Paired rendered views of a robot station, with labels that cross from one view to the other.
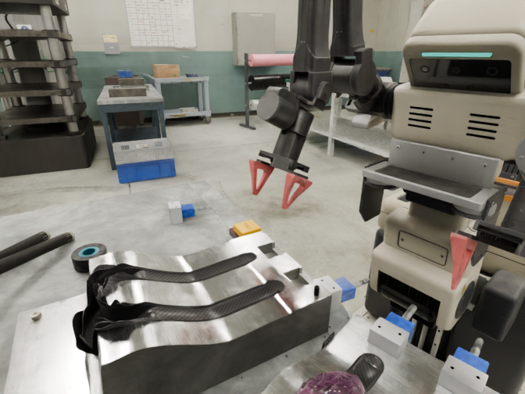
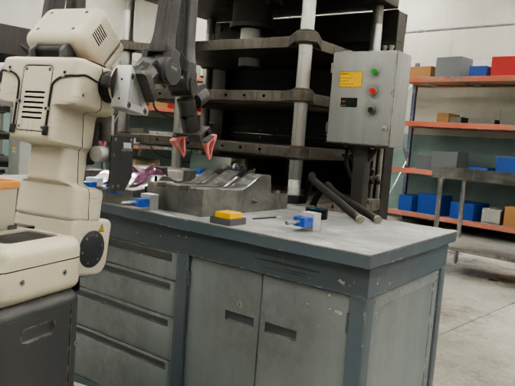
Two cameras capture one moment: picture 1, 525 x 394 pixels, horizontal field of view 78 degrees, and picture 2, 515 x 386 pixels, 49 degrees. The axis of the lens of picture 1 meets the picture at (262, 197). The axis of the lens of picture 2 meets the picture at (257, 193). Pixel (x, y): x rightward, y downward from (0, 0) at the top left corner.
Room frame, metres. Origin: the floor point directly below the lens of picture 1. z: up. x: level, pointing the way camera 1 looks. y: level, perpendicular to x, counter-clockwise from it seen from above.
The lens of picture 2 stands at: (2.41, -0.62, 1.07)
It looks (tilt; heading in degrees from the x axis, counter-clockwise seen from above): 6 degrees down; 155
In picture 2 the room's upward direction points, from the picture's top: 4 degrees clockwise
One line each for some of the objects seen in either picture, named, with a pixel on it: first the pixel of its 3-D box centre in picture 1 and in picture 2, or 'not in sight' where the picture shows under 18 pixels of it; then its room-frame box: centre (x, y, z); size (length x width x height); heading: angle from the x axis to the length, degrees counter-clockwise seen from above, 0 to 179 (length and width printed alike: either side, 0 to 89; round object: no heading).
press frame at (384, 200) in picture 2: not in sight; (287, 166); (-0.71, 1.05, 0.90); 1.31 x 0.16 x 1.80; 29
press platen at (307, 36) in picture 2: not in sight; (250, 66); (-0.47, 0.65, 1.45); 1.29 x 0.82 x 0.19; 29
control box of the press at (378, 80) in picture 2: not in sight; (355, 219); (0.31, 0.87, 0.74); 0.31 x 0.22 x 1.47; 29
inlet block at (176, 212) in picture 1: (190, 209); (300, 221); (0.93, 0.23, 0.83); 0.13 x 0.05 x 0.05; 111
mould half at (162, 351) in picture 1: (176, 306); (221, 189); (0.46, 0.16, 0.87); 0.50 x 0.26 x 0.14; 119
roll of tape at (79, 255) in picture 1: (90, 257); (316, 213); (0.69, 0.43, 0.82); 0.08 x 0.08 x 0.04
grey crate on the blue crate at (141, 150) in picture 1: (143, 150); not in sight; (3.52, 1.32, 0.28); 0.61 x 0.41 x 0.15; 111
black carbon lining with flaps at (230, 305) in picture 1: (183, 285); (218, 176); (0.46, 0.14, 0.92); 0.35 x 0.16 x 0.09; 119
